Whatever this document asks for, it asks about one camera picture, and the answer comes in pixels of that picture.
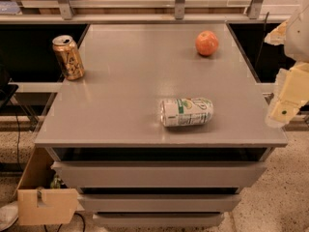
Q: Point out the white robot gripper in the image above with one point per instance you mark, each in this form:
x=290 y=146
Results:
x=298 y=36

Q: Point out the white green 7up can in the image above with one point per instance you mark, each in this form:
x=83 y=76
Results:
x=185 y=112

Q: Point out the gold soda can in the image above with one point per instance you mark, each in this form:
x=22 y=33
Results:
x=68 y=57

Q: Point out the orange red apple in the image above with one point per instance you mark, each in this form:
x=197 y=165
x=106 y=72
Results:
x=206 y=43

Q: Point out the grey drawer cabinet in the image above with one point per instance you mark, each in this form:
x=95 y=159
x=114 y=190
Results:
x=113 y=112

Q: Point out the grey middle drawer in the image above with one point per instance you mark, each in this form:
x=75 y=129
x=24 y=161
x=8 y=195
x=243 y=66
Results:
x=158 y=203

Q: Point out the grey drawer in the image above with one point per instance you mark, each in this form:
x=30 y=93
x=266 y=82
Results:
x=157 y=220
x=158 y=203
x=138 y=174

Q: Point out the grey bottom drawer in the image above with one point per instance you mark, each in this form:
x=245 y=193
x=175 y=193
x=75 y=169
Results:
x=157 y=220

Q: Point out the grey top drawer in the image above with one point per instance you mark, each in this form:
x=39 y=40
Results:
x=138 y=174

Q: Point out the cardboard box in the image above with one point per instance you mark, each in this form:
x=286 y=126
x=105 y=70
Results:
x=37 y=202

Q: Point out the metal frame rail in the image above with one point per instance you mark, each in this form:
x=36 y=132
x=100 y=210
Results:
x=100 y=11

